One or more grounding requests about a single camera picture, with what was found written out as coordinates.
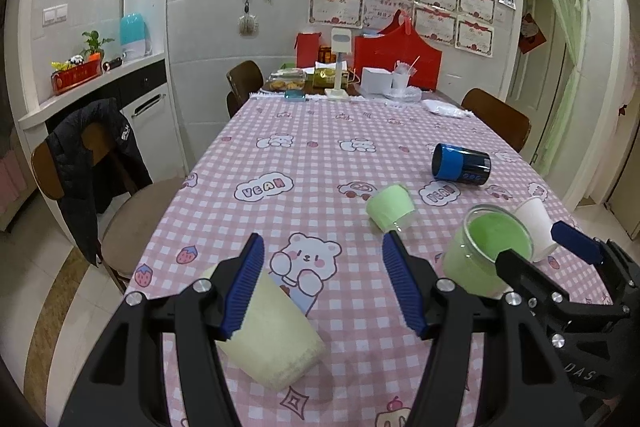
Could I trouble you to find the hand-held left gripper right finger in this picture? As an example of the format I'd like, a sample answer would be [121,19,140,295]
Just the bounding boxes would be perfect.
[382,231,586,427]

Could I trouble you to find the white paper cup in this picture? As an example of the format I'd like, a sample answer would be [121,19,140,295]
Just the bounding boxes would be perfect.
[515,197,560,264]

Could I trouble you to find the pink checked tablecloth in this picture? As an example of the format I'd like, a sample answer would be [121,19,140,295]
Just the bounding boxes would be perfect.
[125,94,616,427]

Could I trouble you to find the black jacket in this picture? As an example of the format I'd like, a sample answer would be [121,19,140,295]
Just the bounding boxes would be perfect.
[46,98,153,268]

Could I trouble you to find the white box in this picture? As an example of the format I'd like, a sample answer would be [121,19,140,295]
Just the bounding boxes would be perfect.
[361,68,396,96]

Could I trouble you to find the red planter box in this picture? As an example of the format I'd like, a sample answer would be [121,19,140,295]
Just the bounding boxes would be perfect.
[50,59,104,96]

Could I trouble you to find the wall hook with hanging item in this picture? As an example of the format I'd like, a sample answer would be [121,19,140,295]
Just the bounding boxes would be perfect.
[238,0,258,36]

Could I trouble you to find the blue and white humidifier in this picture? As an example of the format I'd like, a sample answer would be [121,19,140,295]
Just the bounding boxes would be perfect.
[119,13,152,58]

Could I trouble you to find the small red gift bag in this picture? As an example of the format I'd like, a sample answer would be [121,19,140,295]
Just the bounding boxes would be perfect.
[296,32,323,66]

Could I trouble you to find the blue cup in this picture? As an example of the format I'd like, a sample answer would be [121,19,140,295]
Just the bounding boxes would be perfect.
[432,143,492,186]

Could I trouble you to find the white desk lamp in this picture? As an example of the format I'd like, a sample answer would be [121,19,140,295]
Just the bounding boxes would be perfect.
[325,28,354,98]

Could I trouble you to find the potted green plant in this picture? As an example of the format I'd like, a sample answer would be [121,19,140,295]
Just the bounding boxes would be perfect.
[81,30,115,60]

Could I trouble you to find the small green cup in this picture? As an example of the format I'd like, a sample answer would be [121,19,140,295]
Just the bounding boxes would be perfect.
[366,183,419,233]

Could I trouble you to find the white cabinet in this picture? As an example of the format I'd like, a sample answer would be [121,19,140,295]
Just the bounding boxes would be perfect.
[120,79,188,180]

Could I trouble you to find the clear food container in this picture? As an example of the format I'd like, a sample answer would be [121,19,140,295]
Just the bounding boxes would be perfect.
[269,69,307,92]

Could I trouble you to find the brown chair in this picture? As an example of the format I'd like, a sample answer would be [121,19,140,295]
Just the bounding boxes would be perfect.
[31,99,188,295]
[460,88,532,152]
[226,91,247,118]
[226,60,264,96]

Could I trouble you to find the green curtain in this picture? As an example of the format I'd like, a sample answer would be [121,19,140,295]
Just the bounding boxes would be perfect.
[520,0,588,168]

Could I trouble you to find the white plastic bag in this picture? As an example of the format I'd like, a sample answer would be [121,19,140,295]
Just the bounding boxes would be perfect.
[422,99,475,118]

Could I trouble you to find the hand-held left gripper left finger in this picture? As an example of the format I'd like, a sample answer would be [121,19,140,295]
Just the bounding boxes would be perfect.
[60,233,266,427]

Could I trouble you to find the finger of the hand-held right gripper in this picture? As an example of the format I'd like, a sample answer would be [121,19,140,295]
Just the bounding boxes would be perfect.
[551,222,640,303]
[495,249,628,333]

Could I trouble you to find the large red gift bag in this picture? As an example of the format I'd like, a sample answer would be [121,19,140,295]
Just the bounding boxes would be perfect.
[354,10,443,90]

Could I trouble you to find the large green cup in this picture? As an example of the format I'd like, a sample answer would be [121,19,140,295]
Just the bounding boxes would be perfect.
[442,204,536,300]

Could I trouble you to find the red door ornament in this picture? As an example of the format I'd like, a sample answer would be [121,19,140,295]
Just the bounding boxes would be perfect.
[517,13,547,55]

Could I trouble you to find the pale yellow cup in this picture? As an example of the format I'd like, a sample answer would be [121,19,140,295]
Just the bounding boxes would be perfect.
[200,264,327,392]

